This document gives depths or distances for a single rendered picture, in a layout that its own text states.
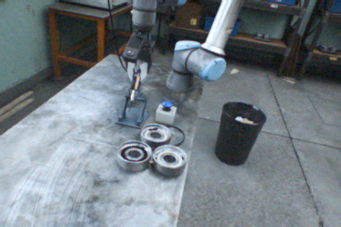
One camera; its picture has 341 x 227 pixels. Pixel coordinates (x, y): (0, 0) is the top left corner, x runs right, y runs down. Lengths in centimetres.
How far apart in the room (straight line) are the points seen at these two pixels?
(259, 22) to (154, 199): 426
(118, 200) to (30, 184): 24
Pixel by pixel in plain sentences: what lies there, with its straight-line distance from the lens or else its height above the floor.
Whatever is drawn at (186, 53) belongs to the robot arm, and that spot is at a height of 99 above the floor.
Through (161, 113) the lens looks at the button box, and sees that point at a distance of 100.
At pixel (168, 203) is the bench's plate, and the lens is 74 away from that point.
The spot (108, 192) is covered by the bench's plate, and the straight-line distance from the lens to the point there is 75.
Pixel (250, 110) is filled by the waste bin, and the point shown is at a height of 38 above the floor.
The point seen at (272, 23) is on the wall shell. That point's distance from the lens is 481.
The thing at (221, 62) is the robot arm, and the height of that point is 100.
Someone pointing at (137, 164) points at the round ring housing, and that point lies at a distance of 78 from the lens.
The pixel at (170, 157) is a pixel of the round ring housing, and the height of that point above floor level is 82.
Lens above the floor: 136
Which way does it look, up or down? 30 degrees down
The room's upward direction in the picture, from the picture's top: 9 degrees clockwise
